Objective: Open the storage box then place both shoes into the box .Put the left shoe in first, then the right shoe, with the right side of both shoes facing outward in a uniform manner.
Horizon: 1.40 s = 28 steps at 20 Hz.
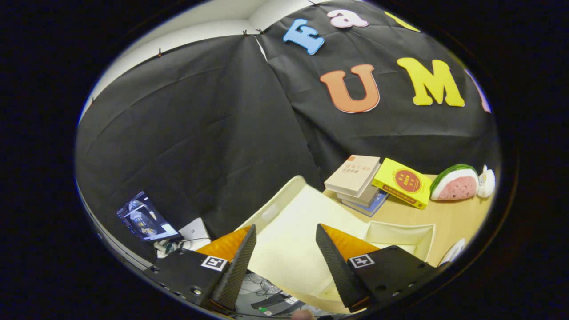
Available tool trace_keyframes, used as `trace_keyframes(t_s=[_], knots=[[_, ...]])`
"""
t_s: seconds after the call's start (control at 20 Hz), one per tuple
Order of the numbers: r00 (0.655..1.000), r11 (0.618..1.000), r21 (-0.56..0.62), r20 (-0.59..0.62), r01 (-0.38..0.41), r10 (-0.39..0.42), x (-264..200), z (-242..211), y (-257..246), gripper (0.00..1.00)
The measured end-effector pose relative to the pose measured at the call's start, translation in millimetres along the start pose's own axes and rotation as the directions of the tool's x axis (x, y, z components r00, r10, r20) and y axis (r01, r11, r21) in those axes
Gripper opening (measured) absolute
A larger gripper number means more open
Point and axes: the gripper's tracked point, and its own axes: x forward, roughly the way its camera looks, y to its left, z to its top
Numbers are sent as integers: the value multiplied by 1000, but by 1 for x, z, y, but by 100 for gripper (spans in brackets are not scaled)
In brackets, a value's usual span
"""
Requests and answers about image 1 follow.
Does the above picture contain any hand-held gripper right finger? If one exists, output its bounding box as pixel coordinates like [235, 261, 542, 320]
[316, 224, 441, 313]

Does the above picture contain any grey book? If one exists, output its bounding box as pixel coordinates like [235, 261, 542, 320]
[337, 176, 381, 207]

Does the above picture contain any white canvas shoe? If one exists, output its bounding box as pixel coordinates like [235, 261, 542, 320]
[438, 238, 466, 266]

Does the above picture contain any white paper sheet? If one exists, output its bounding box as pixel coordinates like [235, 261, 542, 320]
[178, 217, 212, 252]

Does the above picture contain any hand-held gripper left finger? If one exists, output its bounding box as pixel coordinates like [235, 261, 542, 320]
[143, 224, 257, 312]

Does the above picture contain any yellow book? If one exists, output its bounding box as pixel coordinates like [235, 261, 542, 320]
[372, 158, 434, 209]

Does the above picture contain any watermelon slice plush toy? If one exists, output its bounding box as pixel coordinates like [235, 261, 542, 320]
[430, 164, 480, 201]

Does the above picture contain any white plush toy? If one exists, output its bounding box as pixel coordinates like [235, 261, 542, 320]
[477, 164, 496, 199]

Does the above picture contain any black backdrop cloth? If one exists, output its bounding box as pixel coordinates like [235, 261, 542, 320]
[75, 0, 501, 267]

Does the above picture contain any cream storage box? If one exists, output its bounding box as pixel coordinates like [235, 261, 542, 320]
[238, 175, 436, 314]

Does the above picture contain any beige book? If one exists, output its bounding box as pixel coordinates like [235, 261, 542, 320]
[324, 155, 381, 198]

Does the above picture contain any lit tablet screen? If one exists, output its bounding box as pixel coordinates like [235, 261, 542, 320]
[116, 191, 180, 243]

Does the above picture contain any blue book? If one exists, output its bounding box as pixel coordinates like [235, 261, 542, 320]
[341, 191, 389, 217]

